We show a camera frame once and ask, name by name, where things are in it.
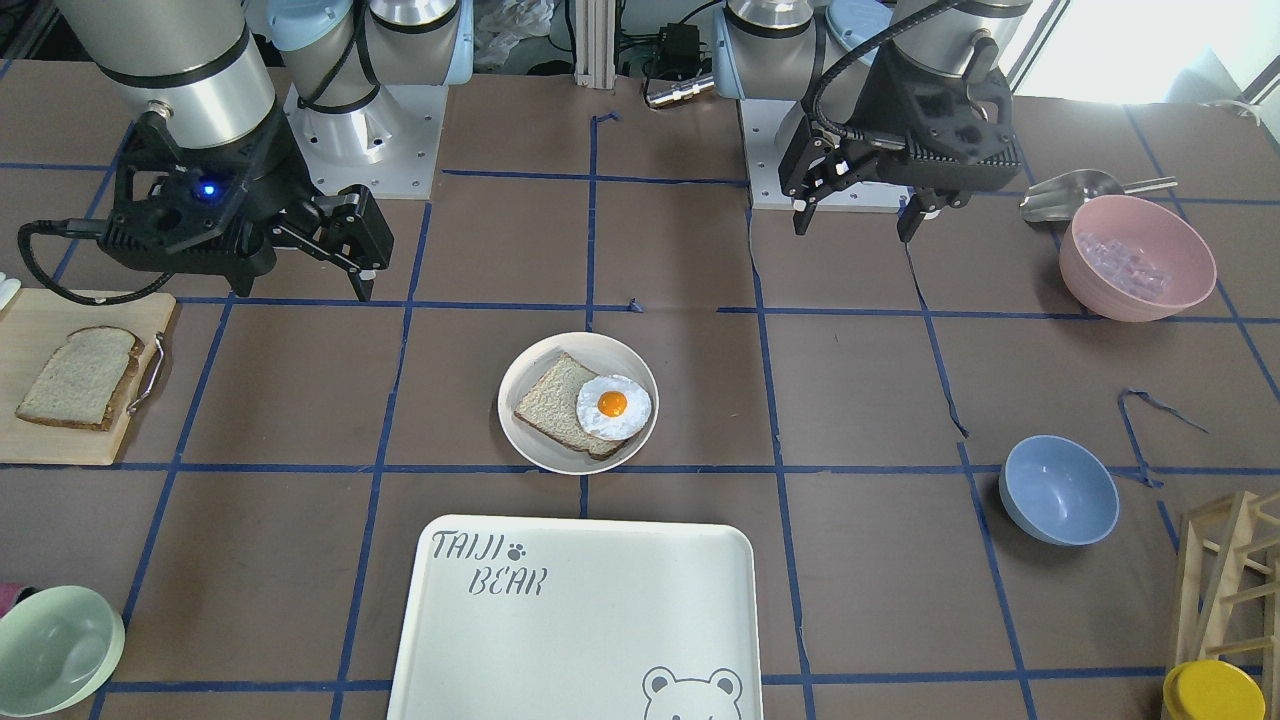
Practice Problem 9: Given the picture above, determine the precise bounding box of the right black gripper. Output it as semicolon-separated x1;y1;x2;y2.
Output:
100;105;394;302

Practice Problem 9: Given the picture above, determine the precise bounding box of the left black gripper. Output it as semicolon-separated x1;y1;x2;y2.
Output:
778;40;1023;243

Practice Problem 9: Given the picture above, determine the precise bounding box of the white round plate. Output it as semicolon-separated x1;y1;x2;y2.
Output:
495;332;660;475

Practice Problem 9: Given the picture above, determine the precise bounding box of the bread slice with crust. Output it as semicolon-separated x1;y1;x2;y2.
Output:
15;325;145;432

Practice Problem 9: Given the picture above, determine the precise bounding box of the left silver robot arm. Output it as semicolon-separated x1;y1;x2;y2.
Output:
712;1;1030;242

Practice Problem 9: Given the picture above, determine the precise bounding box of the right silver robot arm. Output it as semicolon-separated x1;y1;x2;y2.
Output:
18;1;475;305

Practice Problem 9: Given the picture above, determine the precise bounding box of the bread slice on plate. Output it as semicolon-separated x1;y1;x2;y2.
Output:
515;352;625;460

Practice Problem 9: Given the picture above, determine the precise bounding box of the metal scoop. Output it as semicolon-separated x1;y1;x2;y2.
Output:
1020;169;1179;224

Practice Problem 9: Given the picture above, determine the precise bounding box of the pink bowl with ice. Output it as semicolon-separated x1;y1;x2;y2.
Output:
1059;195;1219;322

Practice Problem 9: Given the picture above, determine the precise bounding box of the fried egg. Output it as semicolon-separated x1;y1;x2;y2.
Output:
575;374;654;442

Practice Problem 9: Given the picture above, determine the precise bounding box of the wooden cutting board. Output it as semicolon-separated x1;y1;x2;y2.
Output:
1;288;177;466

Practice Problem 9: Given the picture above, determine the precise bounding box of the blue bowl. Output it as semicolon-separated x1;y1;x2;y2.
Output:
998;436;1120;547

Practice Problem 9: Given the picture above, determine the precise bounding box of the white bear tray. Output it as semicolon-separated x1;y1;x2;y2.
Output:
387;515;764;719

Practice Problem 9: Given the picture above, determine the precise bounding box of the pink cup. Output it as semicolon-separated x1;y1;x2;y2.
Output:
0;582;38;618

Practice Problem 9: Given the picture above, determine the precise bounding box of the light green bowl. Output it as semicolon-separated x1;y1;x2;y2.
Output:
1;585;125;717

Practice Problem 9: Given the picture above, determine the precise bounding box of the wooden dish rack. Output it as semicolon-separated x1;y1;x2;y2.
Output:
1167;491;1279;702

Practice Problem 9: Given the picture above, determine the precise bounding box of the yellow cup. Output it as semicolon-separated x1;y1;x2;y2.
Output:
1162;659;1267;719

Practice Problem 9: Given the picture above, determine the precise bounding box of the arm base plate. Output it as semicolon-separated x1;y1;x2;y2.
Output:
284;85;449;201
739;97;913;211

